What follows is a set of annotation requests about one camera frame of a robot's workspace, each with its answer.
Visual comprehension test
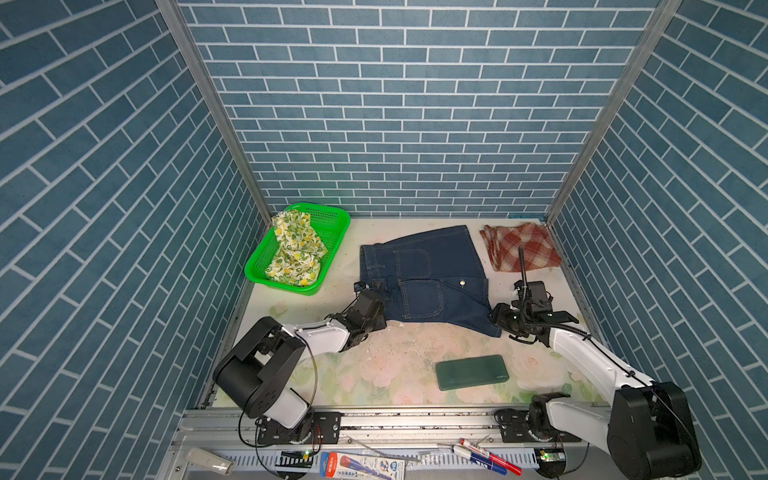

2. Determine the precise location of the dark navy skirt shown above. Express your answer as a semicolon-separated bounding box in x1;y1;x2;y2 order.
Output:
360;225;501;338

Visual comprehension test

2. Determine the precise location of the red plaid skirt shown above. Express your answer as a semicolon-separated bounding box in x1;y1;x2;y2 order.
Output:
480;223;562;273

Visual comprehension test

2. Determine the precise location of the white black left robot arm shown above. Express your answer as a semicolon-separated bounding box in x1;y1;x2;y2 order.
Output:
212;289;387;429

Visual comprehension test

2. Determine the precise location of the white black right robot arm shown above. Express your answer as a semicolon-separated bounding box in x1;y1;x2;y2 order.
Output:
490;280;702;479

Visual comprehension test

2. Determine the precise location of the yellow floral skirt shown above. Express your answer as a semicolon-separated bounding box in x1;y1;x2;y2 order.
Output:
265;210;328;287

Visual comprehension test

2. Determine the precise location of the dark green folded cloth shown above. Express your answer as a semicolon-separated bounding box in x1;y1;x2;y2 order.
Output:
435;355;509;391

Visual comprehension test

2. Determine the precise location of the red marker pen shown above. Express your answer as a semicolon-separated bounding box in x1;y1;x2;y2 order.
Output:
460;439;522;476

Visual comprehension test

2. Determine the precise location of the blue marker pen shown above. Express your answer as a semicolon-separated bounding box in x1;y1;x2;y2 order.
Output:
451;445;508;475

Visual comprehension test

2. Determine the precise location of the blue red packaged tool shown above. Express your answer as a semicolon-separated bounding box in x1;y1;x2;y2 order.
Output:
319;452;407;480

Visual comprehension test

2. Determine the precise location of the white small device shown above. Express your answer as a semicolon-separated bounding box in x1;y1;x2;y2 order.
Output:
186;447;235;476

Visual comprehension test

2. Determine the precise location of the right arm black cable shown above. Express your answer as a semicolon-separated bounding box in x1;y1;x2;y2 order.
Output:
506;245;700;478

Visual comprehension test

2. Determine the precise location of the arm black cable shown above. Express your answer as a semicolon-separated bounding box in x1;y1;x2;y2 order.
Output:
506;245;700;478
236;281;376;480

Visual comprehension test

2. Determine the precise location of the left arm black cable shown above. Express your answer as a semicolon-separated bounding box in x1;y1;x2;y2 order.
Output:
236;281;376;480

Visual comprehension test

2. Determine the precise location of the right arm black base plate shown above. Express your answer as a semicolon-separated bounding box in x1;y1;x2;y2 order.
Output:
493;408;581;443

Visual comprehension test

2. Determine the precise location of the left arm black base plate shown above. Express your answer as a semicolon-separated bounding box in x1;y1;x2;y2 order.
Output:
258;409;342;446

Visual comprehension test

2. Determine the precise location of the aluminium front rail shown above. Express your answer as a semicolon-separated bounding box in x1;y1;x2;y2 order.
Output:
159;405;602;479

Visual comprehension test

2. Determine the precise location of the aluminium corner frame post right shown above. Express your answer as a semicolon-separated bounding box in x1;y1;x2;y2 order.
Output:
544;0;682;226

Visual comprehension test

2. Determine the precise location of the aluminium corner frame post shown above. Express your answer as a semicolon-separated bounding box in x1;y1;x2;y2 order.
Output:
544;0;682;226
156;0;272;226

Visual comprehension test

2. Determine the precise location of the aluminium corner frame post left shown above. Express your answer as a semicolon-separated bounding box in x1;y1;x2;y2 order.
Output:
156;0;272;226

